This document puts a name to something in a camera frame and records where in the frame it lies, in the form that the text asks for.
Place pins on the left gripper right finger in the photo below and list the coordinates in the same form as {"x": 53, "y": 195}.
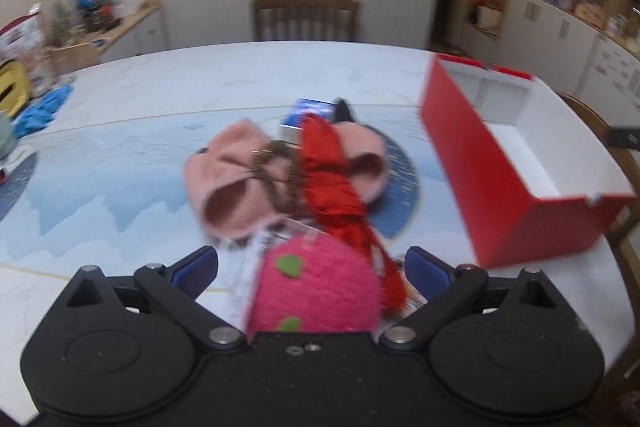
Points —
{"x": 450, "y": 293}

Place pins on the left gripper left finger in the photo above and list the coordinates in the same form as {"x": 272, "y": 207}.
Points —
{"x": 172, "y": 292}

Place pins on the pink fleece hat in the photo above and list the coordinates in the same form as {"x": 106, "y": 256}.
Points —
{"x": 242, "y": 180}

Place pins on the pink strawberry plush ball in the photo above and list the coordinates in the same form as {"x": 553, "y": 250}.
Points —
{"x": 315, "y": 283}

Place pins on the red white storage box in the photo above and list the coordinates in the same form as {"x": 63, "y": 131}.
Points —
{"x": 508, "y": 145}

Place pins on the red cloth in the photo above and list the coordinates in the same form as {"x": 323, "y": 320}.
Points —
{"x": 336, "y": 206}

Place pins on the blue illustrated table mat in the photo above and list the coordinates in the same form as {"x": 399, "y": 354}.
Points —
{"x": 114, "y": 195}

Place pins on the near wooden chair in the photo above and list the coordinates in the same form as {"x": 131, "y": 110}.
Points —
{"x": 611, "y": 171}

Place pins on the wooden chair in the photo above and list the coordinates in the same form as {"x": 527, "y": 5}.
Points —
{"x": 299, "y": 20}
{"x": 611, "y": 171}

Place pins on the blue cloth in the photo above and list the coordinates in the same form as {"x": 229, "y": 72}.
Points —
{"x": 37, "y": 116}

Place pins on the low wooden sideboard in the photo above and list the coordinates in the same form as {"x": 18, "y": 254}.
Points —
{"x": 143, "y": 32}

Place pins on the far wooden chair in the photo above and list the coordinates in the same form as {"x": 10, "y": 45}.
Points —
{"x": 299, "y": 20}

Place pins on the white cabinet unit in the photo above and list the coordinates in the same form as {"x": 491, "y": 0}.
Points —
{"x": 586, "y": 48}

